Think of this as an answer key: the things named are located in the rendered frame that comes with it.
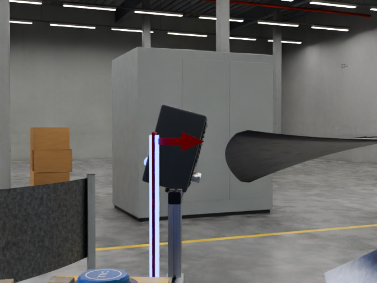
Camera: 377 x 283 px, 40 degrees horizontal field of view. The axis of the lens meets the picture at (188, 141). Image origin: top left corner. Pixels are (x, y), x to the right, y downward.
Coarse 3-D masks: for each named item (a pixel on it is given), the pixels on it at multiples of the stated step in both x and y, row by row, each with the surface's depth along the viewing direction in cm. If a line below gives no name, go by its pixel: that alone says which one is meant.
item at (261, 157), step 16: (240, 144) 60; (256, 144) 60; (272, 144) 60; (288, 144) 60; (304, 144) 60; (320, 144) 61; (336, 144) 62; (352, 144) 64; (368, 144) 68; (240, 160) 67; (256, 160) 68; (272, 160) 69; (288, 160) 70; (304, 160) 72; (240, 176) 74; (256, 176) 75
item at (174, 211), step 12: (168, 216) 117; (180, 216) 117; (168, 228) 117; (180, 228) 117; (168, 240) 117; (180, 240) 117; (168, 252) 117; (180, 252) 117; (168, 264) 117; (180, 264) 117; (168, 276) 117; (180, 276) 117
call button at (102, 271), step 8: (88, 272) 41; (96, 272) 41; (104, 272) 41; (112, 272) 41; (120, 272) 41; (80, 280) 39; (88, 280) 39; (96, 280) 39; (104, 280) 39; (112, 280) 39; (120, 280) 39; (128, 280) 40
